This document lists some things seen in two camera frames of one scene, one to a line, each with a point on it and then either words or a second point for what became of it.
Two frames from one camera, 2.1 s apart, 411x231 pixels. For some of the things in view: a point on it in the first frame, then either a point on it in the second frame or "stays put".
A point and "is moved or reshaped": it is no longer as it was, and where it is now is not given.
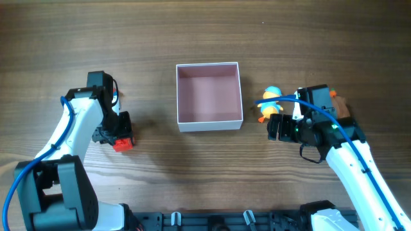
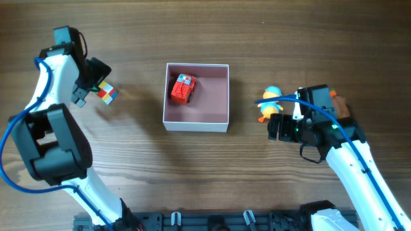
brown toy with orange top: x=341 y=103 stays put
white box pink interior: x=209 y=97 is moved or reshaped
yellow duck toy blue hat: x=270 y=108 stays put
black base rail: x=227 y=221 stays put
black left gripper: x=125 y=132 to x=100 y=72
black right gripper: x=289 y=129 stays put
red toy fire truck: x=122 y=144 to x=185 y=83
